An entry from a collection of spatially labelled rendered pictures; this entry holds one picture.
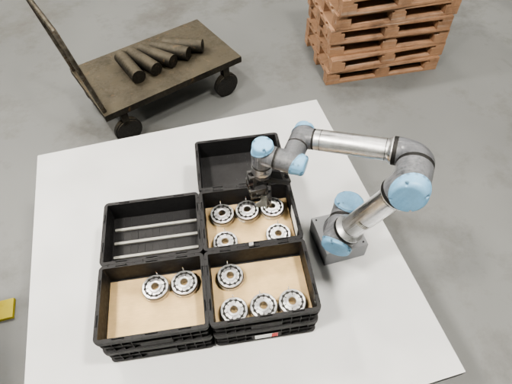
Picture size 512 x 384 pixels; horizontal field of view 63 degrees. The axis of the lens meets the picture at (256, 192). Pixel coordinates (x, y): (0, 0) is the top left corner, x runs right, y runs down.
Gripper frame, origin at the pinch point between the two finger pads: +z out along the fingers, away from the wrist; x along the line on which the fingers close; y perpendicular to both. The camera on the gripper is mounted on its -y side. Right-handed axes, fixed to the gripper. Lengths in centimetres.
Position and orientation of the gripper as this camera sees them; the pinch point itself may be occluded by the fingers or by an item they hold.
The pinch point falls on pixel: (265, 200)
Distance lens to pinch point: 168.8
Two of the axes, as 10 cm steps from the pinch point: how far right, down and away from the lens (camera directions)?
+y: -9.6, 2.3, -1.7
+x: 2.8, 7.9, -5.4
